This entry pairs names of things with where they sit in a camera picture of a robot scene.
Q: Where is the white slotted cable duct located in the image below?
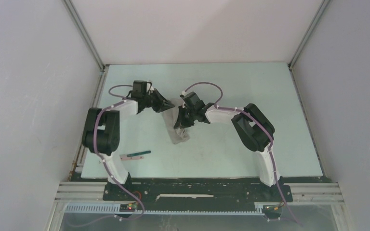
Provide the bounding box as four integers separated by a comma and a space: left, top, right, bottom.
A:
64, 203, 270, 216

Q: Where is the right aluminium frame post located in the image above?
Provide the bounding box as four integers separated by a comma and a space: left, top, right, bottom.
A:
288, 0, 332, 70

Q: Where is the aluminium frame post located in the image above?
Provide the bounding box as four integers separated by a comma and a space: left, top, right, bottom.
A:
288, 0, 332, 70
62, 0, 106, 71

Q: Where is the grey cloth napkin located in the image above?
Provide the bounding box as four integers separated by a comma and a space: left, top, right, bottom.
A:
161, 98, 191, 145

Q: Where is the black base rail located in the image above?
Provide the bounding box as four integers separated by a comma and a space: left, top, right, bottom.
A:
103, 178, 293, 212

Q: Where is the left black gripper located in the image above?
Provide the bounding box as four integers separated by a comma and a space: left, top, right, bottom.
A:
143, 89, 175, 114

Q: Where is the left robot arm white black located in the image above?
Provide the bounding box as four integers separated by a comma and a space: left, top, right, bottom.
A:
81, 80, 175, 201

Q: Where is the left aluminium frame post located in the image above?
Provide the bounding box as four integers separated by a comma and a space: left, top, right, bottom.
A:
62, 0, 106, 71

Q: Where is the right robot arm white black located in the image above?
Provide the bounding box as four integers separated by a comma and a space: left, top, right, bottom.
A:
173, 92, 280, 201

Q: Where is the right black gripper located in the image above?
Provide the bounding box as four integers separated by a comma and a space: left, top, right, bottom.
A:
174, 106, 196, 130

